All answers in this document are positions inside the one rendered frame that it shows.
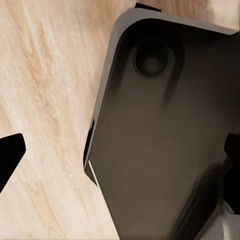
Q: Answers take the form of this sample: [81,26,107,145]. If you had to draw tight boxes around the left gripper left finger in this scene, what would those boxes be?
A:
[0,133,26,193]

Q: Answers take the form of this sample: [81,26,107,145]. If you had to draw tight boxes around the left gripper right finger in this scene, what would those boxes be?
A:
[224,133,240,173]

